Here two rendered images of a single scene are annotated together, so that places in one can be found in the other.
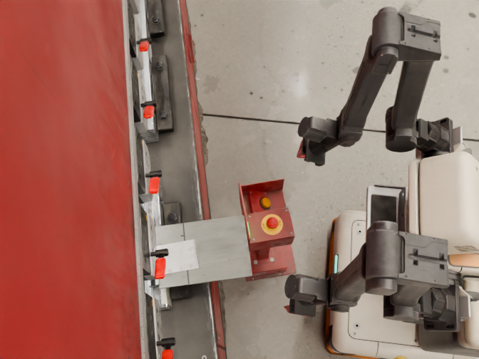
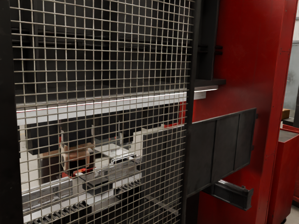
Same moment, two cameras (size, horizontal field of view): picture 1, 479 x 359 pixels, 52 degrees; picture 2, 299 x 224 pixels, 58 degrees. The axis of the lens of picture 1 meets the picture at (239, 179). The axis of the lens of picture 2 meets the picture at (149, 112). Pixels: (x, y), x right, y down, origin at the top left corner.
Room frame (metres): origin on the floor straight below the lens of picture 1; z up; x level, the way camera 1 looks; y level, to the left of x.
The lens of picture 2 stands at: (1.35, 1.71, 1.70)
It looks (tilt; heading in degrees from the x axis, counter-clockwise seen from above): 12 degrees down; 229
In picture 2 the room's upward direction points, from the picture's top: 2 degrees clockwise
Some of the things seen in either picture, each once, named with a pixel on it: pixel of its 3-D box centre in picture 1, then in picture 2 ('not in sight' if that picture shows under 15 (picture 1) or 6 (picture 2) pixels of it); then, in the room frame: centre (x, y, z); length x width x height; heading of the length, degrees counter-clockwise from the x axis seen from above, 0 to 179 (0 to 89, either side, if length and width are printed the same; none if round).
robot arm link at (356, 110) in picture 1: (365, 90); not in sight; (0.57, -0.30, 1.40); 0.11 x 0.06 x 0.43; 170
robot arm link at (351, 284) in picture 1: (358, 276); not in sight; (0.15, -0.23, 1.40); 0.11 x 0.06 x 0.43; 170
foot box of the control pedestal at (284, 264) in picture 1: (268, 254); not in sight; (0.49, -0.12, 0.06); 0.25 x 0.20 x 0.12; 96
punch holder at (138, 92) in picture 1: (124, 98); (76, 129); (0.68, 0.29, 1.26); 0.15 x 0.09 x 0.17; 4
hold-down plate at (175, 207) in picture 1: (175, 249); not in sight; (0.35, 0.21, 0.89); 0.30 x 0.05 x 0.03; 4
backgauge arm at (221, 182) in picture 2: not in sight; (207, 182); (-0.17, 0.61, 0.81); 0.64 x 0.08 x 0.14; 94
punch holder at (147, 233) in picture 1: (132, 245); (129, 119); (0.28, 0.26, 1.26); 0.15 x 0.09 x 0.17; 4
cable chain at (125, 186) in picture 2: not in sight; (144, 183); (0.48, 0.68, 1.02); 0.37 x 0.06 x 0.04; 4
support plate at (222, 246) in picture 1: (202, 251); (113, 150); (0.31, 0.12, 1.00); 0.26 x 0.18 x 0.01; 94
